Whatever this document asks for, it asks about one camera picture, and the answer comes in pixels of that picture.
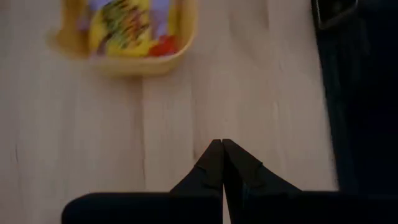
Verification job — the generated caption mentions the yellow plastic bin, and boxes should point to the yellow plastic bin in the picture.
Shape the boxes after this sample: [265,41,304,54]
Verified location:
[46,0,199,78]

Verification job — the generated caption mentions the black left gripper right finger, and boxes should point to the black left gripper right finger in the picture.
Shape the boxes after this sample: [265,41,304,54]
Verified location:
[223,138,398,224]

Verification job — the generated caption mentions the yellow Sour Patch candy bag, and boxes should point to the yellow Sour Patch candy bag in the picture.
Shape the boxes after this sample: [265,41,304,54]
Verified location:
[88,0,180,59]

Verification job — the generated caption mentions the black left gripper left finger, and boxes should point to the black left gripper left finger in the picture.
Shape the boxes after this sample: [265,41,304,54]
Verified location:
[61,139,224,224]

